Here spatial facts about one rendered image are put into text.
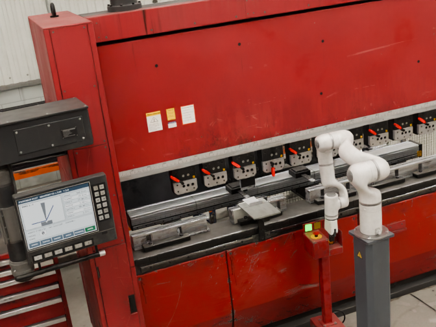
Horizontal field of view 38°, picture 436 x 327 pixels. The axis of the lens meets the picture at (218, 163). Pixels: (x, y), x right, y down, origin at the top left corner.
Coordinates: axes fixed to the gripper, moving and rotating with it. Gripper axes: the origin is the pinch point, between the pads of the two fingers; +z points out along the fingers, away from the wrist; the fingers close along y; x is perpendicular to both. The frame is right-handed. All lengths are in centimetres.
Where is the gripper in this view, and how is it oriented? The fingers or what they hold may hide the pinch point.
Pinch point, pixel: (331, 238)
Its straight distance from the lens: 410.7
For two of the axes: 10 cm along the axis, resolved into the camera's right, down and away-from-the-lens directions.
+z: 0.8, 9.1, 4.1
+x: 9.5, -1.9, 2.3
